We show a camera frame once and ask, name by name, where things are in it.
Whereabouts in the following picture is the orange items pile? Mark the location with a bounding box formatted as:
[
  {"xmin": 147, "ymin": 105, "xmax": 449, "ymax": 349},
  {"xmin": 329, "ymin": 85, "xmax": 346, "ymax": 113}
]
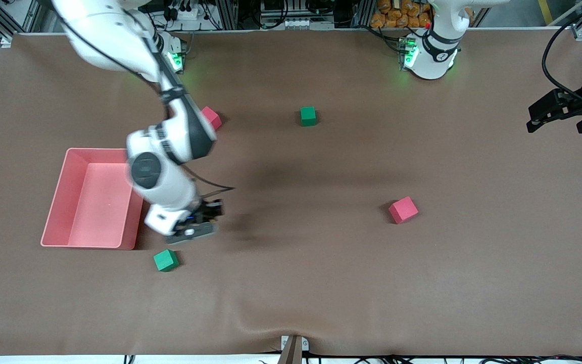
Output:
[{"xmin": 370, "ymin": 0, "xmax": 433, "ymax": 29}]

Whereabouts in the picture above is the metal table clamp bracket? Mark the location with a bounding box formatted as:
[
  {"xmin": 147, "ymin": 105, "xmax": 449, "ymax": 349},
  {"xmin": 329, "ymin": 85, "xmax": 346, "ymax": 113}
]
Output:
[{"xmin": 280, "ymin": 335, "xmax": 310, "ymax": 364}]

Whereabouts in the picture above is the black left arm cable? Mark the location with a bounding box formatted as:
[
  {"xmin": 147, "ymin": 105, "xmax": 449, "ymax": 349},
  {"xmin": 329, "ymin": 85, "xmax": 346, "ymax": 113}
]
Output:
[{"xmin": 542, "ymin": 0, "xmax": 582, "ymax": 99}]

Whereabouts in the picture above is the white power strip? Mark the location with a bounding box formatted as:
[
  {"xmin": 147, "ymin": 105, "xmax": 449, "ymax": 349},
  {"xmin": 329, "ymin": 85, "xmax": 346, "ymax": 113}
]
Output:
[{"xmin": 167, "ymin": 4, "xmax": 202, "ymax": 21}]

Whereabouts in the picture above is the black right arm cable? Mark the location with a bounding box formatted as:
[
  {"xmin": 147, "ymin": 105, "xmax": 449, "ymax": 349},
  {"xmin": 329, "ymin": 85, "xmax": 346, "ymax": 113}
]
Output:
[{"xmin": 61, "ymin": 15, "xmax": 236, "ymax": 199}]

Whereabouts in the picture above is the pink plastic tray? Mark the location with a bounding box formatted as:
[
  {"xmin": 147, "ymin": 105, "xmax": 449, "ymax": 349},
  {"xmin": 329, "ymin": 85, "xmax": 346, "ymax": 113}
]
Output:
[{"xmin": 40, "ymin": 148, "xmax": 145, "ymax": 250}]

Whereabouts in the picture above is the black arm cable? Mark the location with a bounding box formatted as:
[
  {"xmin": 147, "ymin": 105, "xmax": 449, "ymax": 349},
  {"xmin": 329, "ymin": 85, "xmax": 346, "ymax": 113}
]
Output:
[
  {"xmin": 542, "ymin": 0, "xmax": 582, "ymax": 99},
  {"xmin": 61, "ymin": 15, "xmax": 236, "ymax": 199}
]

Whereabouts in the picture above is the pink foam cube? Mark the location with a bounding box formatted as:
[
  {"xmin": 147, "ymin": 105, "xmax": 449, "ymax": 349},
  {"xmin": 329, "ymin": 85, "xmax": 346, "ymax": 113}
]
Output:
[
  {"xmin": 201, "ymin": 106, "xmax": 222, "ymax": 131},
  {"xmin": 389, "ymin": 196, "xmax": 419, "ymax": 224}
]

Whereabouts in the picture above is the brown table cover mat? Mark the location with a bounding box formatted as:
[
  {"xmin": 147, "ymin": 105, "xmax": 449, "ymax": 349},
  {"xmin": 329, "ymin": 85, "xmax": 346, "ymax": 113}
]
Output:
[{"xmin": 0, "ymin": 28, "xmax": 582, "ymax": 357}]

